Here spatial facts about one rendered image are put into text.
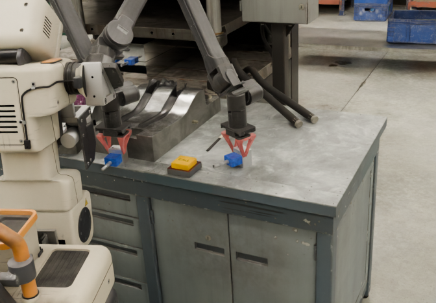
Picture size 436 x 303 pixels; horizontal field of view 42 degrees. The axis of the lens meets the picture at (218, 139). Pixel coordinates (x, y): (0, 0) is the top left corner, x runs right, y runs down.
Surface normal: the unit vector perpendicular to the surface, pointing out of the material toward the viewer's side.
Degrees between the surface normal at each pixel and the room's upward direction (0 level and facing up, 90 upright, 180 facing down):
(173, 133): 90
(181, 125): 90
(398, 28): 92
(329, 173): 0
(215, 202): 90
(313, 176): 0
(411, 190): 0
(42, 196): 82
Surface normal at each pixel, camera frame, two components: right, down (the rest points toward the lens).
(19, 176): -0.13, 0.27
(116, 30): 0.54, -0.38
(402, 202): -0.05, -0.91
